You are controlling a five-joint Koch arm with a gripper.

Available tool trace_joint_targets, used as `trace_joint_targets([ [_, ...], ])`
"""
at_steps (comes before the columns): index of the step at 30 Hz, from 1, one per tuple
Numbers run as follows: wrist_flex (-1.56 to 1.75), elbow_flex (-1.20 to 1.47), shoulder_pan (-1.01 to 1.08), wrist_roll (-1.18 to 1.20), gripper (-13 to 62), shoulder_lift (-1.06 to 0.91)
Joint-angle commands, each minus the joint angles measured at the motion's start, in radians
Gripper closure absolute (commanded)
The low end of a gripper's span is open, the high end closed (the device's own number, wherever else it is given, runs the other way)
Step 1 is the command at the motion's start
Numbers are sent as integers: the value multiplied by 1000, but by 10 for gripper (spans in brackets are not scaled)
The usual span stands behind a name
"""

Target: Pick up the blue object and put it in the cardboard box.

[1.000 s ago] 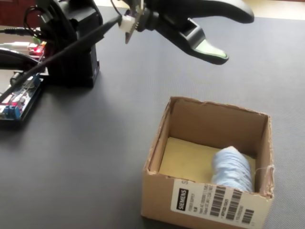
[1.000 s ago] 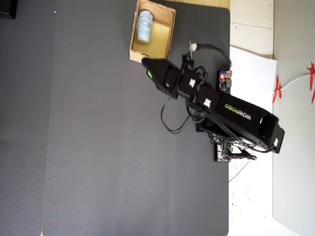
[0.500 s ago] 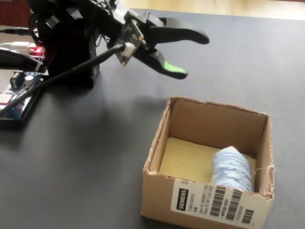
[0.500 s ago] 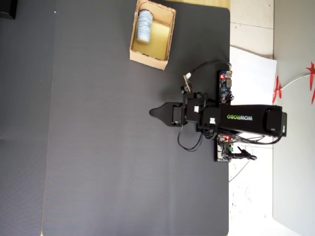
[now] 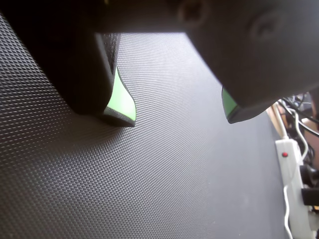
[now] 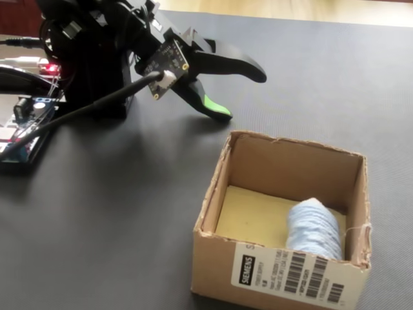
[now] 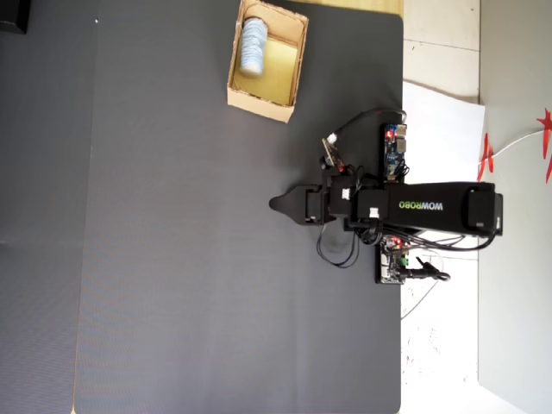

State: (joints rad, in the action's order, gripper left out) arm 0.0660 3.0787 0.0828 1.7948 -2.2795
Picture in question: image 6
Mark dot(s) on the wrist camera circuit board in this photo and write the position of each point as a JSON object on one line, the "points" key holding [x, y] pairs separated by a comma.
{"points": [[167, 59]]}

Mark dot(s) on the dark grey table mat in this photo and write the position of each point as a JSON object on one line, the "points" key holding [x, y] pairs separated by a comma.
{"points": [[129, 193]]}

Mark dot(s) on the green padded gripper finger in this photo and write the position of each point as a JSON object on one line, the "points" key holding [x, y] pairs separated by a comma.
{"points": [[197, 97]]}

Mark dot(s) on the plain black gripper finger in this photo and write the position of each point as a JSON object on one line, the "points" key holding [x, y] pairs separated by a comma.
{"points": [[226, 64]]}

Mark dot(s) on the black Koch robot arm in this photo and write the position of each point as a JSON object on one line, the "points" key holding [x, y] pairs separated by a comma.
{"points": [[93, 64]]}

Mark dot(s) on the open cardboard box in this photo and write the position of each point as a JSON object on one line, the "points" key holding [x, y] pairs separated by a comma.
{"points": [[213, 271]]}

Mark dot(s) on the servo driver board red LED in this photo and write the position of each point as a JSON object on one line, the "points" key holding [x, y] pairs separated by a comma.
{"points": [[50, 68]]}

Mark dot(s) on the black power plug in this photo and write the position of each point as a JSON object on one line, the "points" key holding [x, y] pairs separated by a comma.
{"points": [[22, 42]]}

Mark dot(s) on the blue circuit board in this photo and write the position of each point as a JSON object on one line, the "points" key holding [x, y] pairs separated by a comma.
{"points": [[19, 142]]}

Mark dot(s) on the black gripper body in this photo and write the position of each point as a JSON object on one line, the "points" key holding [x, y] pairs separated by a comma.
{"points": [[193, 42]]}

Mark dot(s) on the light blue yarn-wrapped block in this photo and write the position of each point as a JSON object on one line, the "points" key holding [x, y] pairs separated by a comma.
{"points": [[313, 226]]}

